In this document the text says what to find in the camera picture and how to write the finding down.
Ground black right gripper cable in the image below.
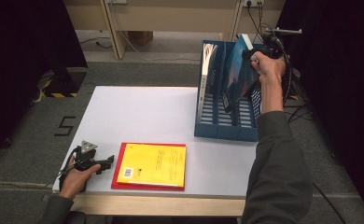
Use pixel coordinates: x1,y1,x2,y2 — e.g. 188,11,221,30
273,36,293,105

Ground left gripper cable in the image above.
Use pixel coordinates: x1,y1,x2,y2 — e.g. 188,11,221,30
45,146,82,191

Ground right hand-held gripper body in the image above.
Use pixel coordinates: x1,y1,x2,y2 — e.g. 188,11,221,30
258,27,303,61

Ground blue book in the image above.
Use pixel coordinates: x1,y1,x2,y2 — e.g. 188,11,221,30
221,33,260,114

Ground wooden table with white top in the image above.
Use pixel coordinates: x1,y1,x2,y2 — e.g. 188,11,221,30
52,85,259,217

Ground grey book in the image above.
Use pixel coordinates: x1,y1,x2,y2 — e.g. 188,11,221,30
198,42,219,120

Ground black socket cables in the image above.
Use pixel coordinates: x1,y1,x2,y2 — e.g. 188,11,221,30
246,3,267,43

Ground beige wooden desk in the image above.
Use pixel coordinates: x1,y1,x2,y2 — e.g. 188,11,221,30
63,0,286,60

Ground stand base with striped tape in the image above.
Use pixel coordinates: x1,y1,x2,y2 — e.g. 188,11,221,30
30,67,89,104

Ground person's left hand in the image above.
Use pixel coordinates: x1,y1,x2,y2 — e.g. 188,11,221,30
59,155,102,200

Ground cardboard box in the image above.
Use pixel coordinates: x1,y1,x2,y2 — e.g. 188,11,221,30
127,30,155,47

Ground bundle of black cables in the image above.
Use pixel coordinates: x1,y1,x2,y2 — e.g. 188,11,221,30
284,92,315,123

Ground blue file rack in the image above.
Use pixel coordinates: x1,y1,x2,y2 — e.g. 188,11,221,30
193,39,265,143

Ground black floor cable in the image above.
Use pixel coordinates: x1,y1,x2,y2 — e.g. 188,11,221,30
78,36,113,50

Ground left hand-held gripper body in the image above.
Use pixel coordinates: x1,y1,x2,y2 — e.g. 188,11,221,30
74,140,107,172

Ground red book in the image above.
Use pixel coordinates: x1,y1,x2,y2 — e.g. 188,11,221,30
110,142,188,192

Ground white floor cable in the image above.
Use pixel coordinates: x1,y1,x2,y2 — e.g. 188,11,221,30
119,29,202,63

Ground black curtain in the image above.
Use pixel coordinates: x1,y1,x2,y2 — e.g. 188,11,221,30
0,0,88,166
276,0,364,216

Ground person's right hand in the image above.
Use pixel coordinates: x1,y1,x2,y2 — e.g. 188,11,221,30
250,50,287,84

